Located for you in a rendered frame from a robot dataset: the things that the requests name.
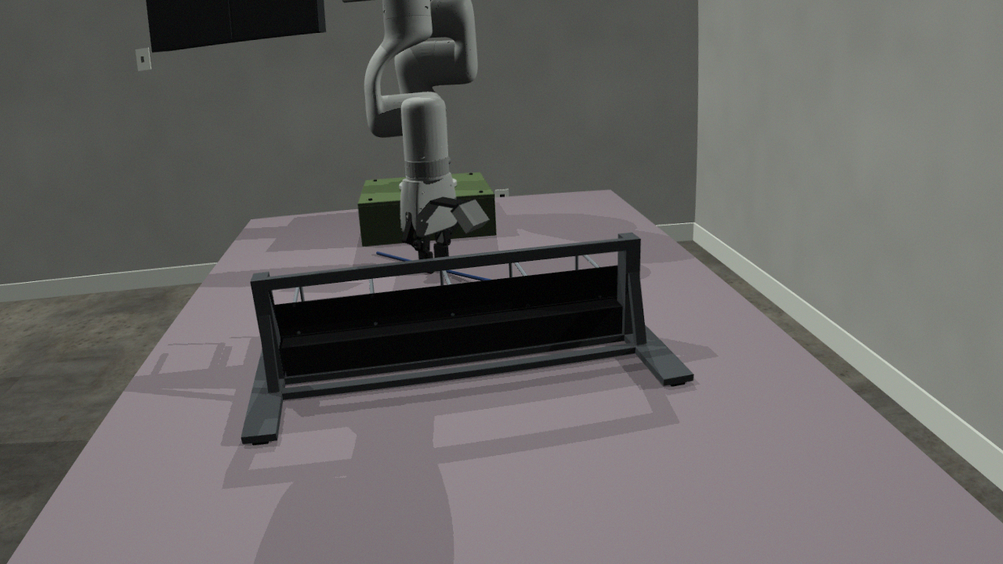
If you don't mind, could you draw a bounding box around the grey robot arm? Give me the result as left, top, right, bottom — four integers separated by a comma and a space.
364, 0, 489, 233

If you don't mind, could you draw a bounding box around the black patch panel rack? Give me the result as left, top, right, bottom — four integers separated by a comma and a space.
241, 233, 693, 446

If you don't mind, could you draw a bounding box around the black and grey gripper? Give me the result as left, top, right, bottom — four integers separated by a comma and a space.
400, 172, 460, 259

